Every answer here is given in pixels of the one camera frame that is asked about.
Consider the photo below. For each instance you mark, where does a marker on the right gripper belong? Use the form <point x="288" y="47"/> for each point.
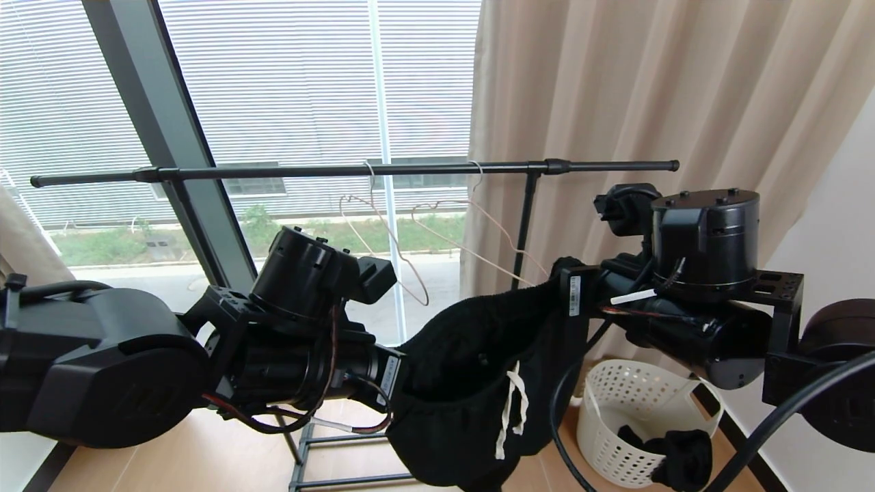
<point x="718" y="342"/>

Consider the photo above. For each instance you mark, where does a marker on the pink clothes hanger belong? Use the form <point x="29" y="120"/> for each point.
<point x="509" y="246"/>
<point x="425" y="297"/>

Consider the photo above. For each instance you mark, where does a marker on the black shorts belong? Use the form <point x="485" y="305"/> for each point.
<point x="465" y="383"/>

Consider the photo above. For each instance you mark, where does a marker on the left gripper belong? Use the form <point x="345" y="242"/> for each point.
<point x="307" y="369"/>

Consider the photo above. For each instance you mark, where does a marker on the window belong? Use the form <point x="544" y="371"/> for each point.
<point x="150" y="102"/>

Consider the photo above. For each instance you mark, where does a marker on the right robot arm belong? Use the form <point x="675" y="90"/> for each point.
<point x="704" y="239"/>

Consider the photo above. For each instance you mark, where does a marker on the white laundry basket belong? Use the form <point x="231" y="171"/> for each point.
<point x="636" y="403"/>

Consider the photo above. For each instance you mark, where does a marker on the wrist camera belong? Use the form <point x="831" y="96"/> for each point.
<point x="376" y="277"/>
<point x="625" y="208"/>

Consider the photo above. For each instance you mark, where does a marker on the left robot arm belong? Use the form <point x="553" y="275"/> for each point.
<point x="102" y="369"/>

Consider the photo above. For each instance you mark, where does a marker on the black clothes rack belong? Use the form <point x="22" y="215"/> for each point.
<point x="273" y="171"/>

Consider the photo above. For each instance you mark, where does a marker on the heap of clothes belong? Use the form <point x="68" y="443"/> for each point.
<point x="683" y="458"/>

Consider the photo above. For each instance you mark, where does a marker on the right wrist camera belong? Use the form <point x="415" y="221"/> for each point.
<point x="625" y="208"/>

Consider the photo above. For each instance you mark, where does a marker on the beige curtain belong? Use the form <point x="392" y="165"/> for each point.
<point x="27" y="253"/>
<point x="649" y="96"/>

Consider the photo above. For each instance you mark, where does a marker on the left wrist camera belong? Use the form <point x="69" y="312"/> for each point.
<point x="376" y="277"/>

